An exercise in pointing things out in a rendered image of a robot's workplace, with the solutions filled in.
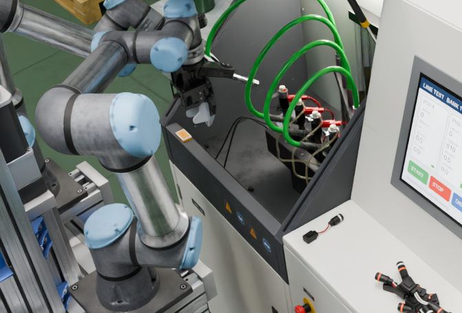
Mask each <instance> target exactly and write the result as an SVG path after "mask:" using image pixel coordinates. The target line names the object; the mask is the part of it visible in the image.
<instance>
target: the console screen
mask: <svg viewBox="0 0 462 313"><path fill-rule="evenodd" d="M390 184H392V185H393V186H394V187H395V188H396V189H398V190H399V191H400V192H402V193H403V194H404V195H405V196H406V197H408V198H409V199H411V200H412V201H413V202H414V203H416V204H417V205H418V206H419V207H421V208H422V209H423V210H425V211H426V212H427V213H428V214H429V215H431V216H432V217H434V218H435V219H436V220H437V221H438V222H440V223H441V224H442V225H444V226H445V227H446V228H447V229H448V230H450V231H451V232H452V233H454V234H455V235H456V236H457V237H459V238H460V239H461V240H462V82H461V81H459V80H457V79H456V78H454V77H453V76H451V75H449V74H447V73H446V72H444V71H443V70H441V69H439V68H438V67H436V66H434V65H433V64H431V63H429V62H428V61H426V60H424V59H422V58H421V57H419V56H417V55H415V56H414V60H413V64H412V71H411V75H410V81H409V86H408V92H407V96H406V103H405V107H404V114H403V118H402V122H401V129H400V132H399V140H398V143H397V150H396V154H395V161H394V165H393V172H392V175H391V179H390Z"/></svg>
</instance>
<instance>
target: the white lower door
mask: <svg viewBox="0 0 462 313"><path fill-rule="evenodd" d="M173 166H174V169H175V175H176V178H177V183H178V184H177V189H178V192H179V197H180V198H181V200H182V203H183V206H184V210H185V211H186V212H187V215H188V216H189V217H192V216H195V217H199V218H200V219H201V221H202V227H203V233H202V243H201V252H200V256H199V260H200V261H201V262H202V263H204V264H205V265H206V266H207V267H208V268H209V269H211V270H212V273H213V276H214V282H215V285H216V289H217V296H216V297H214V298H213V299H211V300H210V301H208V305H209V306H210V307H211V309H212V310H213V311H214V313H289V310H288V305H287V297H286V292H285V284H284V280H283V279H282V278H281V277H280V276H279V275H278V274H277V273H276V271H275V270H274V269H273V268H272V267H271V266H270V265H269V264H268V263H267V262H266V261H265V260H264V259H263V258H262V256H260V254H259V253H257V251H255V249H253V247H251V245H250V244H249V243H248V242H247V241H246V240H245V239H244V238H243V237H242V236H241V235H240V234H239V233H238V231H237V230H236V229H235V228H234V227H233V226H232V225H231V224H230V223H229V222H228V221H227V220H226V219H225V217H224V216H223V215H222V214H221V213H220V212H219V211H218V210H217V209H216V208H215V207H214V206H213V205H212V204H211V203H210V202H209V201H208V200H207V199H206V198H205V197H204V196H203V195H202V194H201V193H200V191H199V190H198V189H197V188H196V187H195V186H194V185H193V184H192V183H191V182H190V181H189V180H188V178H187V177H186V176H185V175H184V174H183V173H182V172H181V171H180V170H179V169H178V168H177V167H176V166H175V165H173Z"/></svg>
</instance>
